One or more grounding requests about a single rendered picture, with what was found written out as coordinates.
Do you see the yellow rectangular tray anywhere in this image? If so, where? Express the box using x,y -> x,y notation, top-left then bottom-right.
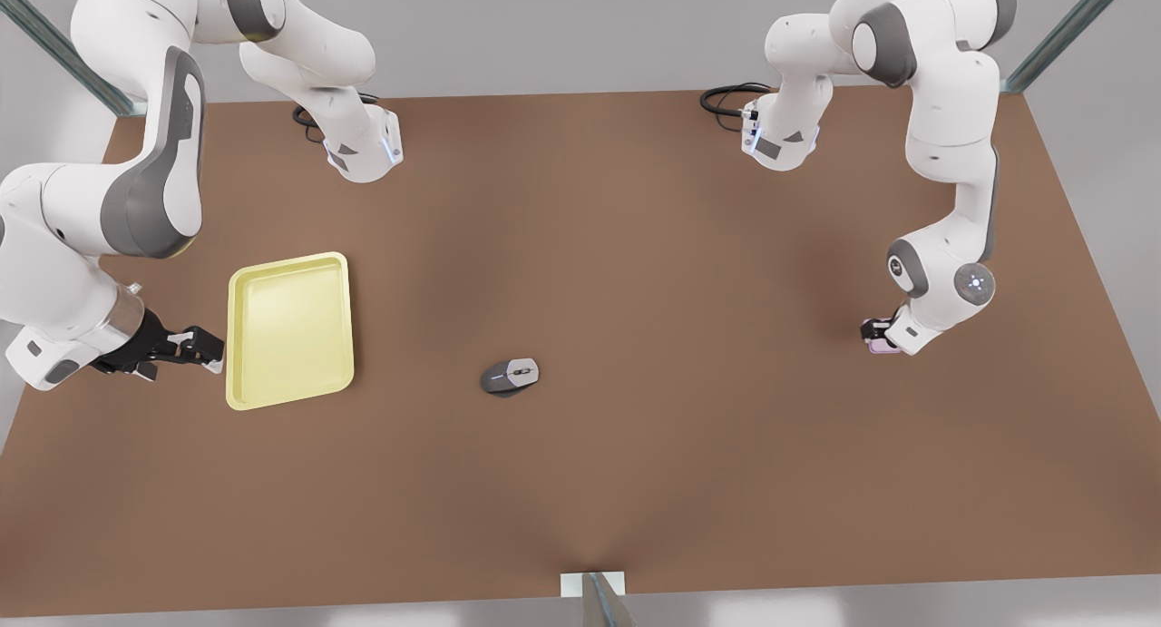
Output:
225,251 -> 356,412

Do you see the grey computer mouse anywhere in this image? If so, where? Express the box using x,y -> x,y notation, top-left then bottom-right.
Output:
480,358 -> 541,398

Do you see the black cable loop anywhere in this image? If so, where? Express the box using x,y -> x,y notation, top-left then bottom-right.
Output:
700,83 -> 774,134
292,92 -> 382,144

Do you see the silver frame post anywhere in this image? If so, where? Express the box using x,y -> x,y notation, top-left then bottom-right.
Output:
0,0 -> 147,119
1001,0 -> 1140,95
580,573 -> 629,627

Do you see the white post foot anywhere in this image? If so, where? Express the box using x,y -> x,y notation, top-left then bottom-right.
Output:
561,572 -> 627,599

